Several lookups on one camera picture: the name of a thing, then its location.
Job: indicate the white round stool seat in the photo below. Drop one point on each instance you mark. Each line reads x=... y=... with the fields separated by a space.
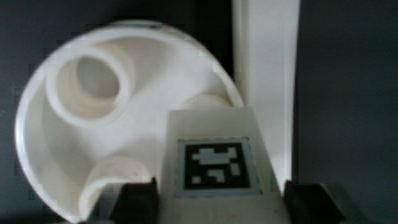
x=122 y=74

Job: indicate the white L-shaped obstacle fence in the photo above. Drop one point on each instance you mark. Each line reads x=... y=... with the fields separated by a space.
x=264 y=33

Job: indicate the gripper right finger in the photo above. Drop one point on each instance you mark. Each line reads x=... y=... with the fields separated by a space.
x=319 y=205

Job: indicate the white stool leg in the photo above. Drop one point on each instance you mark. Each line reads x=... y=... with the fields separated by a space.
x=216 y=186

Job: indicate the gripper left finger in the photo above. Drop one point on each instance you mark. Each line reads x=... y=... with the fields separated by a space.
x=126 y=205

